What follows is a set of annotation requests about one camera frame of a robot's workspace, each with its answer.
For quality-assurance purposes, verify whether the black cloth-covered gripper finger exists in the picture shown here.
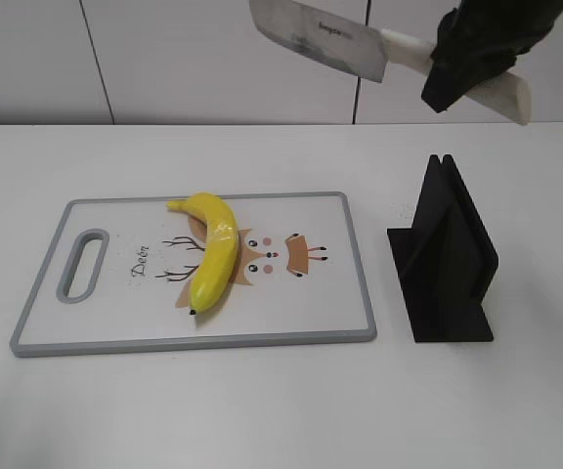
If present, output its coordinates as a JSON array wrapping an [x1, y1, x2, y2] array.
[[421, 28, 494, 113]]

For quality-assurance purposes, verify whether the white-handled cleaver knife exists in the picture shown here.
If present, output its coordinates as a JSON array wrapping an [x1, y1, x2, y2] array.
[[248, 1, 532, 125]]

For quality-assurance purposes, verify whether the yellow plastic banana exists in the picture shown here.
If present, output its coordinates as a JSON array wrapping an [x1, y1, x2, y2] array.
[[166, 192, 239, 316]]

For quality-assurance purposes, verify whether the black knife stand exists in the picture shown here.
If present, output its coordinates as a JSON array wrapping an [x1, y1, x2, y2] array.
[[387, 154, 498, 343]]

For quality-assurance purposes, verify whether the white grey-rimmed cutting board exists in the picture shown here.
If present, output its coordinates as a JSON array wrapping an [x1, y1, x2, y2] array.
[[10, 192, 376, 357]]

